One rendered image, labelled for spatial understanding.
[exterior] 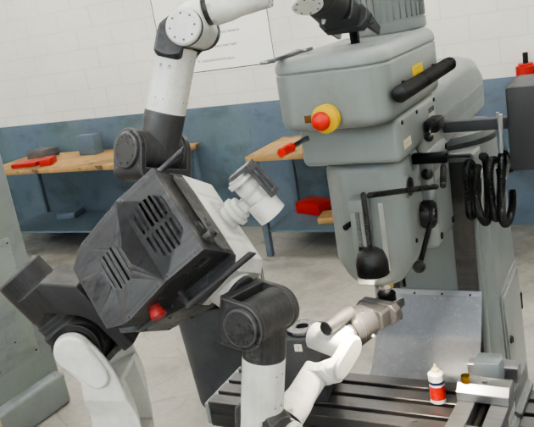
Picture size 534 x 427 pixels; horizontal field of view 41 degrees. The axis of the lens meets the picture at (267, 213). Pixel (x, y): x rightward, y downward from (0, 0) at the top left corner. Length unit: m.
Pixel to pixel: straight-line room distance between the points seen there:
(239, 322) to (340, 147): 0.49
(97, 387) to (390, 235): 0.74
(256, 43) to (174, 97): 5.02
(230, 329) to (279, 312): 0.10
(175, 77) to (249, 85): 5.11
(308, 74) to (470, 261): 0.89
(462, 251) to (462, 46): 3.92
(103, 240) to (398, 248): 0.69
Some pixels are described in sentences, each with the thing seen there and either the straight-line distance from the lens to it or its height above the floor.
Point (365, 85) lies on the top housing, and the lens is 1.49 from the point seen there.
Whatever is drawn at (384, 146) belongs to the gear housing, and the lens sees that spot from 1.60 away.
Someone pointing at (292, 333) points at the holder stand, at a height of 1.15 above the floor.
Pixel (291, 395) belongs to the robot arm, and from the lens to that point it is 1.63.
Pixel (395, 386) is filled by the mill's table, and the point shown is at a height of 0.95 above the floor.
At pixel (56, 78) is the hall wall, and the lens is 7.98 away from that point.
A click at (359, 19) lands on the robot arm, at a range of 1.65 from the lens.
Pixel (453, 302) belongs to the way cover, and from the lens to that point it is 2.23.
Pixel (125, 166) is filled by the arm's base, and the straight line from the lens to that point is 1.56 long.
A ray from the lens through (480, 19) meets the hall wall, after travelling 5.93.
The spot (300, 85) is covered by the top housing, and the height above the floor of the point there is 1.83.
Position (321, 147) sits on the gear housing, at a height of 1.68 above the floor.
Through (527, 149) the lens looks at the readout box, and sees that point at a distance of 1.88.
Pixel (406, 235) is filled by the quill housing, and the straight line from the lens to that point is 1.72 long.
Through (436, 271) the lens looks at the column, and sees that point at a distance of 2.22.
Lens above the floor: 2.00
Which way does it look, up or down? 16 degrees down
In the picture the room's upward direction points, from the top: 10 degrees counter-clockwise
